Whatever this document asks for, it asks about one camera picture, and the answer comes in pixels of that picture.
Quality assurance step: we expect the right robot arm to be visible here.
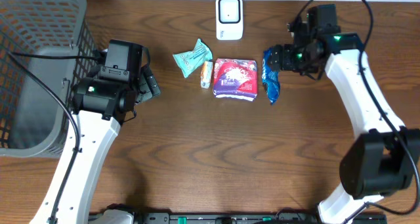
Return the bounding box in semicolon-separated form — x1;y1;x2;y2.
267;20;419;223

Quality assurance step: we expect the red purple pad package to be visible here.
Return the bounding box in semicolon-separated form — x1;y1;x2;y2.
213;58;258;102

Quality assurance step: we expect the teal wet wipes pack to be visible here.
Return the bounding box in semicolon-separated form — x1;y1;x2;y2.
173;39;213;78

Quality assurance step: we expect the grey plastic mesh basket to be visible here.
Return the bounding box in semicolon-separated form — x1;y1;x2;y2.
1;0;96;158

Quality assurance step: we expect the white barcode scanner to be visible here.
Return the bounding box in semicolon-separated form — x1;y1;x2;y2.
215;0;243;41

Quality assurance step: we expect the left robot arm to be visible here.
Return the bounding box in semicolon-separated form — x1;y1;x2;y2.
32;40;160;223

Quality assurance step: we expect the orange white snack bar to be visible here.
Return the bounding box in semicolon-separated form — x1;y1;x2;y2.
200;60;213;89

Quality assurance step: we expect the blue cookie package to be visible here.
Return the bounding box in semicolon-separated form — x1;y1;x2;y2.
262;48;280;104

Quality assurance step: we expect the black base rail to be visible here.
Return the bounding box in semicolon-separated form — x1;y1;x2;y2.
88;204;388;224

